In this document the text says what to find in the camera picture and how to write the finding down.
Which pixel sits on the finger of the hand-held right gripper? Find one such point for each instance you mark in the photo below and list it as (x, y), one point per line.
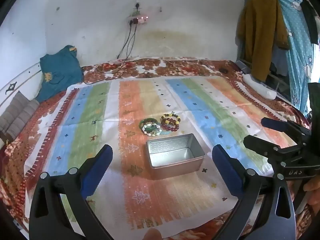
(273, 125)
(260, 143)

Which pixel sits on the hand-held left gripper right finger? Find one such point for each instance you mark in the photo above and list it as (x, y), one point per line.
(225, 167)

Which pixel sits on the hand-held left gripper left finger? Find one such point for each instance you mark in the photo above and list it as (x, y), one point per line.
(101, 165)

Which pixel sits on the silver metal tin box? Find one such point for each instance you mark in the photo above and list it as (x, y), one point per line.
(175, 170)

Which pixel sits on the person's right hand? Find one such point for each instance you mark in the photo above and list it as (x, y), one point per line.
(312, 190)

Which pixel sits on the striped colourful cloth mat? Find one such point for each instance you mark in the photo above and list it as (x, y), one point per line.
(100, 130)

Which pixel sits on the white long bundle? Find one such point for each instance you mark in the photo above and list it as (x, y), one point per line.
(260, 86)

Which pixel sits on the black round object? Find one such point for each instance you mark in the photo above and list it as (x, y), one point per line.
(224, 70)

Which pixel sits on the blue patterned sheet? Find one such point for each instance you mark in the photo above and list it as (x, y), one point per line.
(297, 55)

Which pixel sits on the mustard yellow jacket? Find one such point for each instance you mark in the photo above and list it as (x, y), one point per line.
(262, 35)

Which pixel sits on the black scissors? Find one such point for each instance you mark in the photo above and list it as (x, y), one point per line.
(147, 74)

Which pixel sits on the teal shirt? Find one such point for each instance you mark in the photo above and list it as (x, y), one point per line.
(57, 72)

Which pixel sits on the black hanging garment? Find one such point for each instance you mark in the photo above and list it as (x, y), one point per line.
(311, 22)

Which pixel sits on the white headboard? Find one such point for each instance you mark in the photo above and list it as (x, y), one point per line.
(25, 76)

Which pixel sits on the white power strip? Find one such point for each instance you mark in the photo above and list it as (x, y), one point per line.
(141, 18)

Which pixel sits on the black wall plug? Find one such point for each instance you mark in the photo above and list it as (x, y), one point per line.
(137, 6)

